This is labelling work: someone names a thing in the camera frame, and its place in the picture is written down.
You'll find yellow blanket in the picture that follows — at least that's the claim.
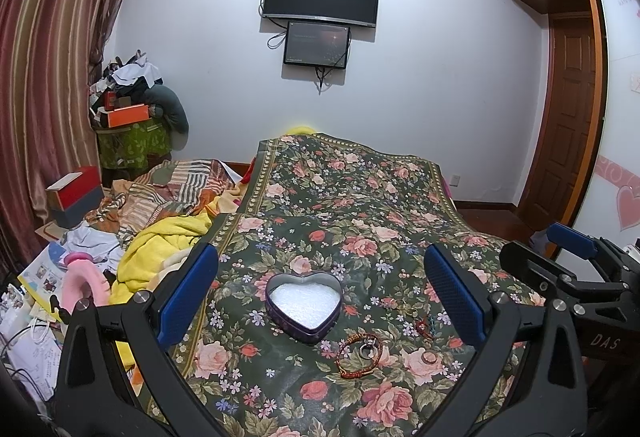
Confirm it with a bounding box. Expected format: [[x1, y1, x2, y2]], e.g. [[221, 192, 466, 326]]
[[108, 211, 212, 305]]

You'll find red string ornament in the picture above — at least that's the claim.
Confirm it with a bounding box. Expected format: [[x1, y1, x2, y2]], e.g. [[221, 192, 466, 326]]
[[413, 317, 434, 341]]

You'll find purple heart-shaped tin box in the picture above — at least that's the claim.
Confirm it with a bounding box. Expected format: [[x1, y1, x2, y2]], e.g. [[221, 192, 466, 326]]
[[265, 271, 343, 345]]

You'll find small black wall monitor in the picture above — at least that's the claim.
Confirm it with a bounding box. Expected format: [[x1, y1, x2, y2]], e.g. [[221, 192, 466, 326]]
[[283, 21, 352, 70]]

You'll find striped patchwork quilt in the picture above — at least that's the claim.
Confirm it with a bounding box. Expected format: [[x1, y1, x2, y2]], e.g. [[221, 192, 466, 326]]
[[85, 159, 241, 246]]

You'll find orange box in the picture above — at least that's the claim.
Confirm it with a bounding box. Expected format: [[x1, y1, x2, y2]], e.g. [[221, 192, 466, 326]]
[[100, 105, 150, 128]]

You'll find brown beaded bracelet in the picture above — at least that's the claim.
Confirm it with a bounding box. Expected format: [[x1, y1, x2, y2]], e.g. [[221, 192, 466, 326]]
[[334, 332, 385, 379]]

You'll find striped red curtain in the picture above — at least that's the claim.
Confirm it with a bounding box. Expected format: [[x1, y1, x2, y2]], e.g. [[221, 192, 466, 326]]
[[1, 0, 122, 269]]

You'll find brown wooden door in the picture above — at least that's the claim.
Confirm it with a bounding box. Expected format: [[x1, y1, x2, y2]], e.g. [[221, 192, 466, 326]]
[[518, 14, 596, 231]]

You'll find grey neck pillow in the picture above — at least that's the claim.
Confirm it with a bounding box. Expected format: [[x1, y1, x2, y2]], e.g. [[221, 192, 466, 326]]
[[142, 84, 189, 135]]

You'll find red and white box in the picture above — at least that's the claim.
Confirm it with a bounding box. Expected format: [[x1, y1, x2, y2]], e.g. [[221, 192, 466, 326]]
[[46, 166, 104, 229]]

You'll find floral green bedspread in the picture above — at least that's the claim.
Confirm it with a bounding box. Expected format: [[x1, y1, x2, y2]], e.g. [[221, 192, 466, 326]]
[[171, 135, 542, 436]]

